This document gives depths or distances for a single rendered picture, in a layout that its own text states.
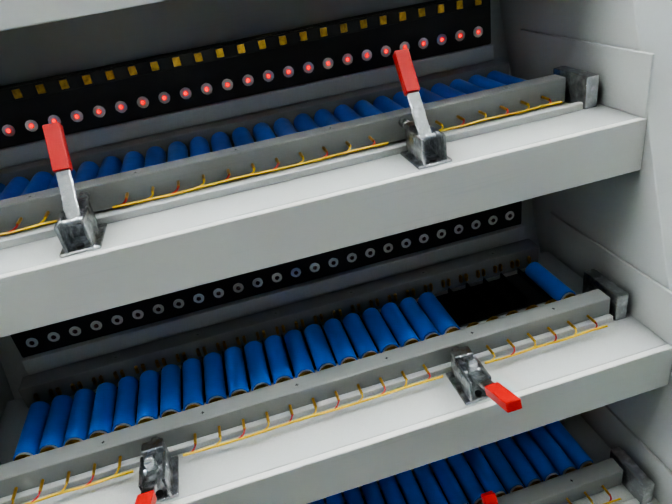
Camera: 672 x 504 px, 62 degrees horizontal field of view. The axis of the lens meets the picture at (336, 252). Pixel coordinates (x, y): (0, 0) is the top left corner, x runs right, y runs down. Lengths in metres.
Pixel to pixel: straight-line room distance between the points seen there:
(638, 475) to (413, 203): 0.38
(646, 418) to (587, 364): 0.13
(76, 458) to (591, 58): 0.55
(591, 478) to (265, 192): 0.44
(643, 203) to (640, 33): 0.14
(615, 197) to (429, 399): 0.25
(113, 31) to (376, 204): 0.33
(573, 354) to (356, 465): 0.22
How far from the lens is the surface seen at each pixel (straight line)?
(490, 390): 0.45
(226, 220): 0.41
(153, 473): 0.47
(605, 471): 0.68
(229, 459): 0.49
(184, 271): 0.42
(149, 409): 0.53
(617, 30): 0.54
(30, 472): 0.53
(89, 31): 0.63
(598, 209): 0.60
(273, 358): 0.53
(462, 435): 0.50
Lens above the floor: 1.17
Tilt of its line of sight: 10 degrees down
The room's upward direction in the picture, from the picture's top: 13 degrees counter-clockwise
